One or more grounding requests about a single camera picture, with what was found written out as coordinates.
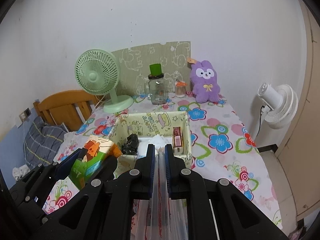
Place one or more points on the beige door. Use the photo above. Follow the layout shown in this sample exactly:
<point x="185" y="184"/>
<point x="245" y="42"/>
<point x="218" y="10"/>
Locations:
<point x="298" y="153"/>

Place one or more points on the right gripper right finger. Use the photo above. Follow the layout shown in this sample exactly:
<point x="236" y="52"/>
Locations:
<point x="216" y="209"/>

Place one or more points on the green orange snack box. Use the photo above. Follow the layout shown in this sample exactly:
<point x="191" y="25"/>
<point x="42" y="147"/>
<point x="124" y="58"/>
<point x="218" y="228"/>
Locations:
<point x="97" y="150"/>

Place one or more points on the glass mason jar mug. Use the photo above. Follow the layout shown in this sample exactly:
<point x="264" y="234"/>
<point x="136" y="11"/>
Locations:
<point x="156" y="89"/>

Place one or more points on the green desk fan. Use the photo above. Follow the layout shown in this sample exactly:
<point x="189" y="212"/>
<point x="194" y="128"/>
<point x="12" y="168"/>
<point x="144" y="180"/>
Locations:
<point x="98" y="73"/>

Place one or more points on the white cloth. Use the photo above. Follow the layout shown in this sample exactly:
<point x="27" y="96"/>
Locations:
<point x="158" y="141"/>
<point x="19" y="172"/>

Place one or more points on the floral tablecloth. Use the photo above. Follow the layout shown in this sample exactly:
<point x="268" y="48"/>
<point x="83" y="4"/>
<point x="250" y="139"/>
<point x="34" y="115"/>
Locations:
<point x="221" y="146"/>

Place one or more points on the green cartoon patterned board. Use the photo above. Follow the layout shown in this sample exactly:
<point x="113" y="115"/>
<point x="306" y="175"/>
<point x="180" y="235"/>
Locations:
<point x="137" y="63"/>

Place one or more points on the clear plastic tube pack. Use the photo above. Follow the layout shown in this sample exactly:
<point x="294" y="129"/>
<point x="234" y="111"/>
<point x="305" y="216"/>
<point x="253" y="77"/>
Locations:
<point x="159" y="217"/>

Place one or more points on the grey plaid pillow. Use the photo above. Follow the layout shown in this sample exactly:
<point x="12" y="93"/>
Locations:
<point x="42" y="142"/>

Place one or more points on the crumpled white cloth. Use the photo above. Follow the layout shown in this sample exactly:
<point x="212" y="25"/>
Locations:
<point x="19" y="172"/>

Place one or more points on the yellow cartoon storage box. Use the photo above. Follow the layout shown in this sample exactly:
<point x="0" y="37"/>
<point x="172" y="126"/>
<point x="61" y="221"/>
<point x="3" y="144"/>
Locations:
<point x="148" y="125"/>

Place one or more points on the red yellow carton box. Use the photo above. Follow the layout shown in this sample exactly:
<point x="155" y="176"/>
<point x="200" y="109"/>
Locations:
<point x="177" y="141"/>

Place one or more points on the white standing fan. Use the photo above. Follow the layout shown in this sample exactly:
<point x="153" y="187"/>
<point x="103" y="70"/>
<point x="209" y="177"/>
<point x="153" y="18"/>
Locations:
<point x="277" y="106"/>

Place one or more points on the purple plush bunny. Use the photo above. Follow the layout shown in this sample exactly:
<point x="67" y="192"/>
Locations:
<point x="204" y="82"/>

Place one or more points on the toothpick jar orange lid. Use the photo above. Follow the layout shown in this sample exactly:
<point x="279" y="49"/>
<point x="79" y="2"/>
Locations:
<point x="180" y="88"/>

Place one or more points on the black plastic bag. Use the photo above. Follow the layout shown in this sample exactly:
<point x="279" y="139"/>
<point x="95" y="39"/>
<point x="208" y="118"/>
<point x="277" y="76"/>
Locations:
<point x="130" y="147"/>

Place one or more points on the green cup on jar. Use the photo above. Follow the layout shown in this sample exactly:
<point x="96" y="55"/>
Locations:
<point x="155" y="69"/>

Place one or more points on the wall power socket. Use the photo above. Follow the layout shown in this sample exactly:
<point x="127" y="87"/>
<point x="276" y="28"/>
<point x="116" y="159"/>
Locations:
<point x="25" y="115"/>

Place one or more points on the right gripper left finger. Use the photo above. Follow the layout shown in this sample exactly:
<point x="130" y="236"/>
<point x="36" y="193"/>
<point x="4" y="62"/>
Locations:
<point x="111" y="207"/>

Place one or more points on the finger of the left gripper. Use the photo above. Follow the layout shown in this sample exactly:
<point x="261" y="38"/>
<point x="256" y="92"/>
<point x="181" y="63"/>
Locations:
<point x="67" y="162"/>
<point x="103" y="174"/>

